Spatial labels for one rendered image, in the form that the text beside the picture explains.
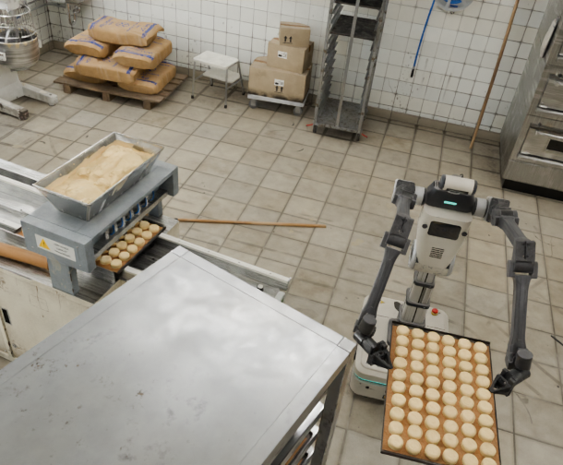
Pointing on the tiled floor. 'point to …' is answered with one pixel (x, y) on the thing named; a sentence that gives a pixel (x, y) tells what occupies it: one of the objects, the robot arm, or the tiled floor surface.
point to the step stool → (218, 70)
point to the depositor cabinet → (25, 281)
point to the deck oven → (553, 112)
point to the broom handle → (251, 222)
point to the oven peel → (495, 73)
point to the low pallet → (121, 89)
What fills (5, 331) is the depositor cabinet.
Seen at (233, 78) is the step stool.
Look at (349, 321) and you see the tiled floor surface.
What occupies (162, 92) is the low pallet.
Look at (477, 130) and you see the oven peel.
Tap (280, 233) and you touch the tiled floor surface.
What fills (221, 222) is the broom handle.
